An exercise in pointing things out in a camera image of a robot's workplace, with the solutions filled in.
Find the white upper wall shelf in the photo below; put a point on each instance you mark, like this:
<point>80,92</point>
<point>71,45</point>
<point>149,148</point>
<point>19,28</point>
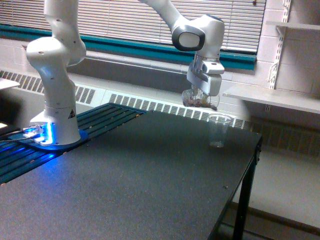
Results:
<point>291,25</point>

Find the clear empty plastic cup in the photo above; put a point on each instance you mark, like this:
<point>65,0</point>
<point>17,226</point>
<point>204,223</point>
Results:
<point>218,127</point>

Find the gripper finger in cup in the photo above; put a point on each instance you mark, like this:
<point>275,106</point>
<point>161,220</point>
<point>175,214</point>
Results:
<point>203,98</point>

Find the white baseboard radiator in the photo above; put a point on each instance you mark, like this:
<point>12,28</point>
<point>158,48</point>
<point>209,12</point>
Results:
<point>91,96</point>

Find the teal window sill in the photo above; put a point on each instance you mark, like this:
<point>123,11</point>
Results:
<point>234,60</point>

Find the white lower wall shelf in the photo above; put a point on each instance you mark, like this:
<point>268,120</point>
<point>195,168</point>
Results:
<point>279,98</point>

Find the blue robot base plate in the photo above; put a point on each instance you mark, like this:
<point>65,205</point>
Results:
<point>84,137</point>

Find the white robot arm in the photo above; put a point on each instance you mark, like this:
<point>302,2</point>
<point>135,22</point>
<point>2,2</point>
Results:
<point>51,56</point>

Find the white shelf wall rail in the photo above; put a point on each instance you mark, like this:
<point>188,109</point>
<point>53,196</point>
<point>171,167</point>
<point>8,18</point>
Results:
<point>281,30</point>

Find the white window blinds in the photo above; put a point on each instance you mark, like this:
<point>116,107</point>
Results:
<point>133,20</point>

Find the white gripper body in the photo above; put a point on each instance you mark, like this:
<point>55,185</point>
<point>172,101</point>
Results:
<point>206,74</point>

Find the white board at left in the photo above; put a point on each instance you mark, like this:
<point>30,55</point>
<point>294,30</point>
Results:
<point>6,84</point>

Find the black table leg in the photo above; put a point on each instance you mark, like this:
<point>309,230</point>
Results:
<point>245,194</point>

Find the blue slotted rail bed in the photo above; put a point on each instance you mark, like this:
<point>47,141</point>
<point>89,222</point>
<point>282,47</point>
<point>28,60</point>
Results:
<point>55,128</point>

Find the white wall shelf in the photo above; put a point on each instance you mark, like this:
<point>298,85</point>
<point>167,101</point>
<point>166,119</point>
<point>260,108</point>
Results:
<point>279,98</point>
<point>291,25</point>

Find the clear cup with candies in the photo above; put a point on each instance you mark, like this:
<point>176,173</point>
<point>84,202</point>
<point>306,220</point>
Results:
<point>192,98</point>

